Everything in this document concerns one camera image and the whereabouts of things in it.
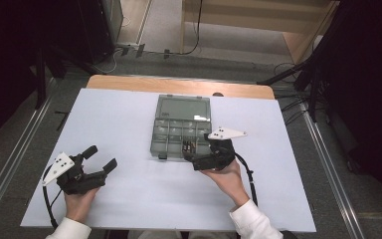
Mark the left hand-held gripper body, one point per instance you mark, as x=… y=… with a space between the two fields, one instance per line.
x=79 y=181

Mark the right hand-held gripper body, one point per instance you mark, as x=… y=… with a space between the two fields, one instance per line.
x=219 y=156

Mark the clear grey compartment storage box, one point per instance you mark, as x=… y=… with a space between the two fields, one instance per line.
x=182 y=109

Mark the person's left hand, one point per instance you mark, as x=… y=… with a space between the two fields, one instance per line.
x=79 y=205

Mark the person's right hand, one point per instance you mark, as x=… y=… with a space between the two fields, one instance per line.
x=229 y=182

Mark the white table board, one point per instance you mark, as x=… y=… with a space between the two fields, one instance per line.
x=119 y=126

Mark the wooden table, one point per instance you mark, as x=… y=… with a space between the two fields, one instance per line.
x=179 y=87

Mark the black metal stand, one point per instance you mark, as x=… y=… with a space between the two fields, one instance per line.
x=298 y=68

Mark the black equipment cabinet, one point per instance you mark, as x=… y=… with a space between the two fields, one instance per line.
x=96 y=26

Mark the light wooden furniture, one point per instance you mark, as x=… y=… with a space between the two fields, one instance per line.
x=245 y=16

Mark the metal floor rail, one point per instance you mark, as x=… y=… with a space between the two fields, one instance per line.
x=10 y=172
x=331 y=179

